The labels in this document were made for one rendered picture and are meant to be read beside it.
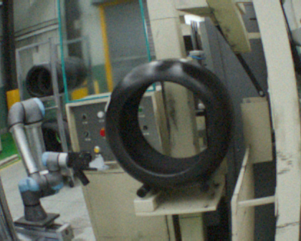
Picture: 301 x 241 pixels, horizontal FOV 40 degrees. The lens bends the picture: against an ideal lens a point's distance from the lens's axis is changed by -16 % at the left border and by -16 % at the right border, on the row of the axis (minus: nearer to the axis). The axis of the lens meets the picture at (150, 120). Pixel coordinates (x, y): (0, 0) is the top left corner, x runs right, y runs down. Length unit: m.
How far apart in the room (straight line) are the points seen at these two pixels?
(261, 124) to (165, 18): 0.70
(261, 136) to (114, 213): 1.10
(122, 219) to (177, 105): 0.87
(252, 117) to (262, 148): 0.16
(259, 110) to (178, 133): 0.45
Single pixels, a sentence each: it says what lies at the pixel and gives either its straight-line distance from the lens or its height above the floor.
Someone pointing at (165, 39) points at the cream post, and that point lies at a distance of 2.30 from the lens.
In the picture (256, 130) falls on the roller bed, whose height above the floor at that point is 1.06.
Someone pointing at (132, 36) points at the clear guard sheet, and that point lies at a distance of 2.64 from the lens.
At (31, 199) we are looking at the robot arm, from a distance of 2.40.
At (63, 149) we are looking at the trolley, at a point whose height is 0.52.
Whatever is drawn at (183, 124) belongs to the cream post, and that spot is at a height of 1.12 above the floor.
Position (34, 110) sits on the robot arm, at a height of 1.30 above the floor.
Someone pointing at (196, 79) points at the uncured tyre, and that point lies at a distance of 1.91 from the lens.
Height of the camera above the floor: 1.49
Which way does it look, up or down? 8 degrees down
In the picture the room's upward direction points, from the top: 9 degrees counter-clockwise
